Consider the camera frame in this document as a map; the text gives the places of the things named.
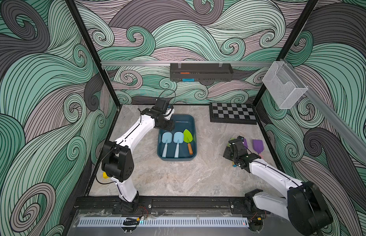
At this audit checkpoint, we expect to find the purple shovel pink handle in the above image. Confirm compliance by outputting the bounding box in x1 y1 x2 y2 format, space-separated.
252 139 264 158
243 138 248 149

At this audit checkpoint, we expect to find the light blue shovel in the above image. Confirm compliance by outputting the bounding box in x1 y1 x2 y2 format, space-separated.
173 132 183 158
162 132 173 158

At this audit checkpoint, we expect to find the green shovel wooden handle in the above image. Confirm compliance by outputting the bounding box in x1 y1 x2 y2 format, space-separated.
183 129 193 155

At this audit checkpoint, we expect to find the green shovel yellow handle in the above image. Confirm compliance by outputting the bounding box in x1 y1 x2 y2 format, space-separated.
229 138 238 167

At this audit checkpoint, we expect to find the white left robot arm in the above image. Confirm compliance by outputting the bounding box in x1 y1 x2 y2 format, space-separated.
101 106 175 203

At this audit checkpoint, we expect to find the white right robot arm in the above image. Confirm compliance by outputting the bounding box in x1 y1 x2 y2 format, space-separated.
223 136 334 236

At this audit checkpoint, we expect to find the dark teal storage box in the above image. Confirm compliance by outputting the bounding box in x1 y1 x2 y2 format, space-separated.
157 114 198 162

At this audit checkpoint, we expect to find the black folding chessboard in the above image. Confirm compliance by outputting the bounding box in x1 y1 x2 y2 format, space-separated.
209 103 257 125

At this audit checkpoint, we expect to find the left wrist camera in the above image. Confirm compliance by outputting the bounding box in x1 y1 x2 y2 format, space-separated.
154 98 174 117

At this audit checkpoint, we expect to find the black wall tray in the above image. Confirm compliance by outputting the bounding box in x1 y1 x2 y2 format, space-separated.
170 64 234 83

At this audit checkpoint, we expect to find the aluminium rail back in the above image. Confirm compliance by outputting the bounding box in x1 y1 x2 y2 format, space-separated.
101 60 273 67

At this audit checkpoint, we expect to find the aluminium rail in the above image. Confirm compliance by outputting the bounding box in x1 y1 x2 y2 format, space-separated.
101 60 273 67
280 59 366 165

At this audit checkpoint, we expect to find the clear plastic wall holder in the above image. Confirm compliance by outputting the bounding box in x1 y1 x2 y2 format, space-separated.
262 61 308 109

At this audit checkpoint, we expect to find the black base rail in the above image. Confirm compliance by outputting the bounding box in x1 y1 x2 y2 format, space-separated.
73 196 269 214

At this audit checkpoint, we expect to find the white slotted cable duct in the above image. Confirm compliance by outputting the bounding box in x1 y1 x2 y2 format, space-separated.
77 216 249 228

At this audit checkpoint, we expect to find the aluminium rail right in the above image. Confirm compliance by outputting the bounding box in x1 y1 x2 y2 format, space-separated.
280 59 366 165

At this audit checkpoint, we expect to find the black frame post left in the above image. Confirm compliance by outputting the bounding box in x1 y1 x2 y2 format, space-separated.
65 0 121 110

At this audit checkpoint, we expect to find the black frame post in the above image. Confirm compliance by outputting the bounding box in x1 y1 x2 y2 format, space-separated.
252 0 319 106
65 0 121 110

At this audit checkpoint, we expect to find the black frame post right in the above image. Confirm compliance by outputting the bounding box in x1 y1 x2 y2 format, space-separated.
252 0 319 106

